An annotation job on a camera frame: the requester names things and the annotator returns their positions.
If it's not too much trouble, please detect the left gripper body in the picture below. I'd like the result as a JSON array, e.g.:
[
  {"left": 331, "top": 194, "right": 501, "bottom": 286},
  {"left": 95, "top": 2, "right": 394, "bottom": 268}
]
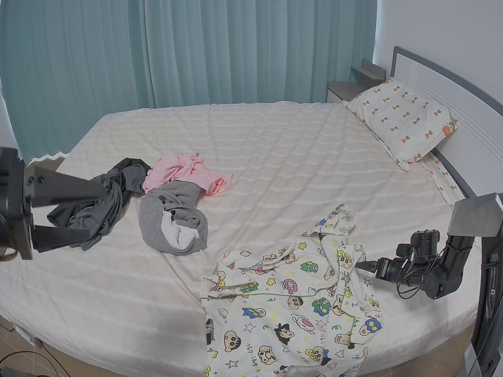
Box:
[{"left": 0, "top": 147, "right": 34, "bottom": 260}]

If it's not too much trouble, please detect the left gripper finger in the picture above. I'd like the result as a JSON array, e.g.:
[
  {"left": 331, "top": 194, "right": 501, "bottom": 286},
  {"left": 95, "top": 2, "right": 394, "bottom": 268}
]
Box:
[
  {"left": 31, "top": 225, "right": 97, "bottom": 254},
  {"left": 24, "top": 160, "right": 107, "bottom": 209}
]

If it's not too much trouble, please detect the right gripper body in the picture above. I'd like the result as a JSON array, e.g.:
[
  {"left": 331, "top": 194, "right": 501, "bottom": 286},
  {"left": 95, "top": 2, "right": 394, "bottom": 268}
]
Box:
[{"left": 374, "top": 258, "right": 401, "bottom": 282}]

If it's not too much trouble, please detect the white printed pyjama top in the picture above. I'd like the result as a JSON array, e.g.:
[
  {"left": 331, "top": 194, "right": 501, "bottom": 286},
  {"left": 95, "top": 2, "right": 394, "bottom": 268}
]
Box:
[{"left": 200, "top": 204, "right": 382, "bottom": 377}]

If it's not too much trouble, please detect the dark grey garment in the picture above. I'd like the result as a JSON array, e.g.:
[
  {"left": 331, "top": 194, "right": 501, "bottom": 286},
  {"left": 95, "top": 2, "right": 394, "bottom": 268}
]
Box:
[{"left": 46, "top": 157, "right": 152, "bottom": 253}]

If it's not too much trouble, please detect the white printed pillowcase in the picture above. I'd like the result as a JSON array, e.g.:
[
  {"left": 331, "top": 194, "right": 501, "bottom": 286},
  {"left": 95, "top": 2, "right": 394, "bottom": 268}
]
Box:
[{"left": 420, "top": 151, "right": 461, "bottom": 212}]

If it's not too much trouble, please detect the pink garment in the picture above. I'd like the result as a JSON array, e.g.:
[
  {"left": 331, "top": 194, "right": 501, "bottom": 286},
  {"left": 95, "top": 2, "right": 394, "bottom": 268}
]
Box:
[{"left": 142, "top": 152, "right": 234, "bottom": 195}]

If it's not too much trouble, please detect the blue-green curtain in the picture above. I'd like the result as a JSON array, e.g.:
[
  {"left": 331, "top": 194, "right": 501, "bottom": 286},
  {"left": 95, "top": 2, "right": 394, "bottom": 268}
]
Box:
[
  {"left": 143, "top": 0, "right": 379, "bottom": 107},
  {"left": 0, "top": 0, "right": 156, "bottom": 166}
]

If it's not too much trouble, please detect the white printed pillow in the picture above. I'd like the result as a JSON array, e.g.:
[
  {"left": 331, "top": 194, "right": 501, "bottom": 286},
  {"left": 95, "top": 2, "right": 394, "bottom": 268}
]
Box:
[{"left": 343, "top": 79, "right": 460, "bottom": 172}]

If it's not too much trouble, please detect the bed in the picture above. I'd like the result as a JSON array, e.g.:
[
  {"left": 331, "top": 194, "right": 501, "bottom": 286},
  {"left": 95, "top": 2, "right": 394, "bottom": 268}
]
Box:
[{"left": 0, "top": 46, "right": 503, "bottom": 377}]

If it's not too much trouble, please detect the grey bedside table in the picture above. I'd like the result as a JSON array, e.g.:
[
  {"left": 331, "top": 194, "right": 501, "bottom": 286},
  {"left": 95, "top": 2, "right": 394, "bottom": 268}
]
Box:
[{"left": 327, "top": 59, "right": 388, "bottom": 103}]

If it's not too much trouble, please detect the black cable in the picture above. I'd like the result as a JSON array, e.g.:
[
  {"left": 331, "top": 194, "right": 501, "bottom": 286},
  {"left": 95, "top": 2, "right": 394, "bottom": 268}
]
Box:
[
  {"left": 396, "top": 265, "right": 426, "bottom": 300},
  {"left": 0, "top": 350, "right": 60, "bottom": 377}
]

